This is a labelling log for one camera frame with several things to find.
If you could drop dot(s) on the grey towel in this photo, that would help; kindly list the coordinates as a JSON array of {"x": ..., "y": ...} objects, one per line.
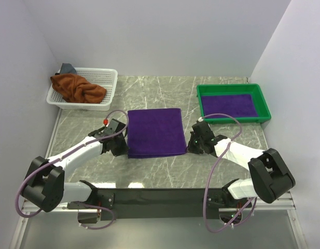
[{"x": 66, "y": 68}]

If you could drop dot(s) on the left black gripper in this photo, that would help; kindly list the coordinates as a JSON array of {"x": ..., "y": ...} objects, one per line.
[{"x": 124, "y": 148}]

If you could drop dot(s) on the aluminium frame rail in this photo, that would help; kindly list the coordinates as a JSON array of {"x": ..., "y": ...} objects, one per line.
[{"x": 273, "y": 225}]

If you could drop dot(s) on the black base beam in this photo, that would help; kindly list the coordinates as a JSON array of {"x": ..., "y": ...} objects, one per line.
[{"x": 160, "y": 203}]

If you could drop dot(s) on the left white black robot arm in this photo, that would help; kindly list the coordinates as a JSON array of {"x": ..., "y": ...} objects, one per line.
[{"x": 45, "y": 182}]

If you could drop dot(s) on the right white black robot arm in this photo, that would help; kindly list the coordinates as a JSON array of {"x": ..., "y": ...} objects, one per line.
[{"x": 270, "y": 176}]

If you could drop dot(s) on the folded purple towel in tray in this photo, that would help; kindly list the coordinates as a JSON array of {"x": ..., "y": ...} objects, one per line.
[{"x": 237, "y": 106}]

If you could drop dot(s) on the orange brown towel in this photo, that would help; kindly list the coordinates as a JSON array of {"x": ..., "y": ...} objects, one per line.
[{"x": 76, "y": 89}]

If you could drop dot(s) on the purple towel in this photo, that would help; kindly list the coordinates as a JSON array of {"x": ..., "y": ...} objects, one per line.
[
  {"x": 237, "y": 106},
  {"x": 154, "y": 133}
]

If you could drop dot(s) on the white plastic basket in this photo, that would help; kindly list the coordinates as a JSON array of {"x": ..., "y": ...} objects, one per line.
[{"x": 104, "y": 77}]

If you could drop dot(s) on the green plastic tray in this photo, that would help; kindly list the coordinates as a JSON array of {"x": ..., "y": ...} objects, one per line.
[{"x": 254, "y": 90}]

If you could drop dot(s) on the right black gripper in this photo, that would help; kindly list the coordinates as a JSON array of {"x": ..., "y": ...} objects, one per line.
[{"x": 191, "y": 148}]

